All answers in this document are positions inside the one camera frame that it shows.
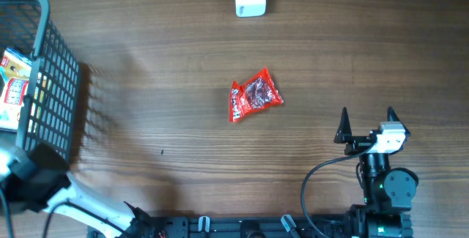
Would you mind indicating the red candy bag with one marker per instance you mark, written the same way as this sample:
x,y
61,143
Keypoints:
x,y
256,94

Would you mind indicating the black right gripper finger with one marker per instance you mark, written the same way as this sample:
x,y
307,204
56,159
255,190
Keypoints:
x,y
392,117
344,132

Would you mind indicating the grey plastic basket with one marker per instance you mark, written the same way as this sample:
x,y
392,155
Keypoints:
x,y
50,98

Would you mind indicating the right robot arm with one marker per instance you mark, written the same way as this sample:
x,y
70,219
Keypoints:
x,y
387,192

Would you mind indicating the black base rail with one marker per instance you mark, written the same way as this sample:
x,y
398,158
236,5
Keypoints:
x,y
235,227

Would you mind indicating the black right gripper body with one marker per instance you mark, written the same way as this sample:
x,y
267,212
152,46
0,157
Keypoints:
x,y
357,146

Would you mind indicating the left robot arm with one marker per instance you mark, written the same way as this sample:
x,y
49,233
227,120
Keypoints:
x,y
40,180

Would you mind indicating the yellow snack bag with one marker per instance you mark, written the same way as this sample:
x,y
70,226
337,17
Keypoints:
x,y
15,73

